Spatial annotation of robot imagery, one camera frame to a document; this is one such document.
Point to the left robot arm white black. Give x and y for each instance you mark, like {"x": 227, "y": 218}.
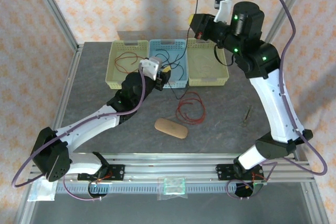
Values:
{"x": 86, "y": 129}

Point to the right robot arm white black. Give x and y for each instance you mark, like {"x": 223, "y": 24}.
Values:
{"x": 275, "y": 108}

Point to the green plastic basket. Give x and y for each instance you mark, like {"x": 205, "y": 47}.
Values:
{"x": 207, "y": 79}
{"x": 127, "y": 75}

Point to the blue plastic basket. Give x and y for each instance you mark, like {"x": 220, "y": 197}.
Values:
{"x": 157, "y": 43}

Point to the brown oblong cork block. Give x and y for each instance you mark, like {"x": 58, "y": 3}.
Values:
{"x": 170, "y": 128}

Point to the aluminium mounting rails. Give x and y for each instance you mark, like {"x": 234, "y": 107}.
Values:
{"x": 170, "y": 166}

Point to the clear green plastic bag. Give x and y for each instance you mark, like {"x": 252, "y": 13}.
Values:
{"x": 172, "y": 186}

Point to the white blue plastic packet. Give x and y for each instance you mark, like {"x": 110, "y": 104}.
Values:
{"x": 39, "y": 193}

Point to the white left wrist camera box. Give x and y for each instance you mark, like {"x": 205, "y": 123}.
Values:
{"x": 149, "y": 67}

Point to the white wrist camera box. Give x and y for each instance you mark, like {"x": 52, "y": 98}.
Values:
{"x": 149, "y": 67}
{"x": 224, "y": 9}

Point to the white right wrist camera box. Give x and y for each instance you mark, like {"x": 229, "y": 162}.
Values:
{"x": 224, "y": 9}

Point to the aluminium table side rail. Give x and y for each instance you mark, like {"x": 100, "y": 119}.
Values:
{"x": 68, "y": 87}

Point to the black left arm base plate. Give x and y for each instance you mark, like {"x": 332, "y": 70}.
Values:
{"x": 118, "y": 172}

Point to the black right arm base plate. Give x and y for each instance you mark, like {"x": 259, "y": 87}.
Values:
{"x": 223, "y": 172}

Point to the aluminium frame leg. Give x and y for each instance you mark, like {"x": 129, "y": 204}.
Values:
{"x": 315, "y": 203}
{"x": 25, "y": 205}

